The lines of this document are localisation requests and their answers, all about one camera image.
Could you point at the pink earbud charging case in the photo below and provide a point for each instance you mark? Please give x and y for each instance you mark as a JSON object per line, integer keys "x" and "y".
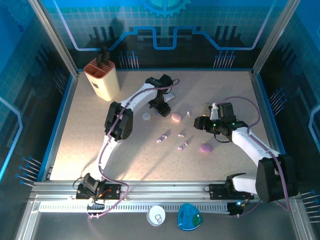
{"x": 176, "y": 116}

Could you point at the blue triangular plastic dish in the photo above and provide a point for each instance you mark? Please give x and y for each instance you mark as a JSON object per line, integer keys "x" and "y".
{"x": 190, "y": 217}

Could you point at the aluminium side rail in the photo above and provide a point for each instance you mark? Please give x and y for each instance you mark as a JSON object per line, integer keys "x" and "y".
{"x": 63, "y": 110}
{"x": 262, "y": 105}

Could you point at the aluminium frame post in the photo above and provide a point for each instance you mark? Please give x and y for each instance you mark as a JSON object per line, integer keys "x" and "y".
{"x": 275, "y": 37}
{"x": 53, "y": 37}

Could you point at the purple earbud charging case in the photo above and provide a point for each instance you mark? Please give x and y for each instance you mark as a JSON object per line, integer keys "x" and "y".
{"x": 206, "y": 148}

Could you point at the small beige plastic container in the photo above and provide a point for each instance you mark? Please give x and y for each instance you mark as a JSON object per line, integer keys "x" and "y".
{"x": 207, "y": 110}

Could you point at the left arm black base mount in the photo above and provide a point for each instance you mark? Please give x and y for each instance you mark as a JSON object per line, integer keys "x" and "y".
{"x": 115, "y": 191}

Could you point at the white round cap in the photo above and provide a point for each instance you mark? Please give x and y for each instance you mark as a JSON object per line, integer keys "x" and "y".
{"x": 156, "y": 215}

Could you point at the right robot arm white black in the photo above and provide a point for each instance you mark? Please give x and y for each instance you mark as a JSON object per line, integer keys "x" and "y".
{"x": 247, "y": 142}

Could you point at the white earbud charging case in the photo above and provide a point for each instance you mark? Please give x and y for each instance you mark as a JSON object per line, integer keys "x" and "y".
{"x": 146, "y": 116}

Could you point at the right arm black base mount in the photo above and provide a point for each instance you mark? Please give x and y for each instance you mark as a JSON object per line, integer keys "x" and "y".
{"x": 216, "y": 191}

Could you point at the beige knife block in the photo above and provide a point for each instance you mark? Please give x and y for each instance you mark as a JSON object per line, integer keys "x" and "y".
{"x": 107, "y": 82}

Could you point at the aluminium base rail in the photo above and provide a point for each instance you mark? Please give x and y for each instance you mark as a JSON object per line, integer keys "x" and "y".
{"x": 162, "y": 187}

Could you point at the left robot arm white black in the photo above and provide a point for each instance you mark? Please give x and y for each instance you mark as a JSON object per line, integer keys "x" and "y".
{"x": 140, "y": 96}

